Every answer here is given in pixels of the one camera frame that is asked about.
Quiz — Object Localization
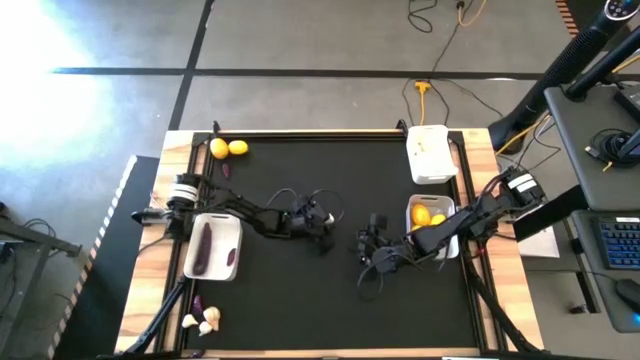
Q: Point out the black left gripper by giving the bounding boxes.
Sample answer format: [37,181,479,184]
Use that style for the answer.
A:
[292,212,338,255]

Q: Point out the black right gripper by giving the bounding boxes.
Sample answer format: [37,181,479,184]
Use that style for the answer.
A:
[355,228,417,274]

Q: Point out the long purple eggplant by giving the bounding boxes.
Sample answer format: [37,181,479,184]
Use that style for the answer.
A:
[193,222,214,277]

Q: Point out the black table mat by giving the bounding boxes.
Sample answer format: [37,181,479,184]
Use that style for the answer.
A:
[182,137,480,351]

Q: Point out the white plastic basket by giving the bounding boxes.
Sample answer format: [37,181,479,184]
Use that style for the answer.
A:
[182,212,244,282]
[405,124,460,186]
[404,193,460,261]

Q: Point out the large white garlic bulb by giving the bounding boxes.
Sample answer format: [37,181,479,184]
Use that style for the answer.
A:
[202,305,222,332]

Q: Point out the white paper sheet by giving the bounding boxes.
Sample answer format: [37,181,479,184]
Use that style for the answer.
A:
[517,224,562,259]

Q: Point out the dark grey desk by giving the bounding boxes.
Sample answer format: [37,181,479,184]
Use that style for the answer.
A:
[543,82,640,212]

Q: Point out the dark grey keyboard shelf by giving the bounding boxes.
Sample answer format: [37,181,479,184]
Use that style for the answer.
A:
[569,209,640,335]

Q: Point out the black keyboard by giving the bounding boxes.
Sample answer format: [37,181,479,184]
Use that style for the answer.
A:
[591,216,640,272]

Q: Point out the black computer mouse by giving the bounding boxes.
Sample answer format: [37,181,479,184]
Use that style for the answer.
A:
[613,277,640,315]

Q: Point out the black ribbed pole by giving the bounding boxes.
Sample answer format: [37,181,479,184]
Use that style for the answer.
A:
[488,12,615,152]

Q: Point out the black smooth pole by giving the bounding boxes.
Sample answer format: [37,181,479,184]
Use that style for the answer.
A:
[564,24,640,101]

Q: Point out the diagonal frame strut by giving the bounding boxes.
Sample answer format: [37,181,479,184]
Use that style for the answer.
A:
[464,269,544,357]
[122,273,194,357]

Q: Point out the yellow power plug cable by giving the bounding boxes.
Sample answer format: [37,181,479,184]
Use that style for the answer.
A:
[413,80,433,127]

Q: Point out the black table frame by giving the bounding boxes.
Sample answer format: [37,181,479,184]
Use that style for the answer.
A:
[94,119,551,360]

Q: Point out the yellow desk cable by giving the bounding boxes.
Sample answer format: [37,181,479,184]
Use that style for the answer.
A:
[503,112,552,149]

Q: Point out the long black floor cable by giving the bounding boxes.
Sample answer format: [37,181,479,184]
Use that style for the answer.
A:
[401,0,505,121]

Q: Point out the black looped floor cable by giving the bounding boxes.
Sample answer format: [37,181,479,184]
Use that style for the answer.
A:
[407,0,440,35]

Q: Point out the yellow floor cable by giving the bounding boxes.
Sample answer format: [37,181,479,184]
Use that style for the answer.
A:
[457,0,489,29]

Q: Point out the coiled black cable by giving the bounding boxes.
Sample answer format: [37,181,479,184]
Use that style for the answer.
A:
[591,128,639,170]

